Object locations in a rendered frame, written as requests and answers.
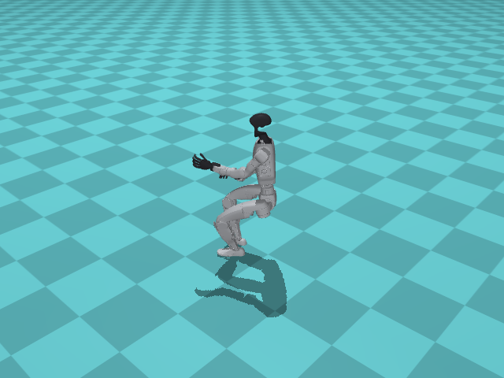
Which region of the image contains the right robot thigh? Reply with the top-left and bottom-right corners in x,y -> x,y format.
223,184 -> 261,209

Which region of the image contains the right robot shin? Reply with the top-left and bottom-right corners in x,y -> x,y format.
222,199 -> 242,240

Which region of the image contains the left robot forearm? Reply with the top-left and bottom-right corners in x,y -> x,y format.
213,163 -> 245,179

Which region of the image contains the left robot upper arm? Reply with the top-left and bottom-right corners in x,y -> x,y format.
239,148 -> 270,179

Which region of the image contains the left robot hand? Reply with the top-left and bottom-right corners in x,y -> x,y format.
192,153 -> 221,171

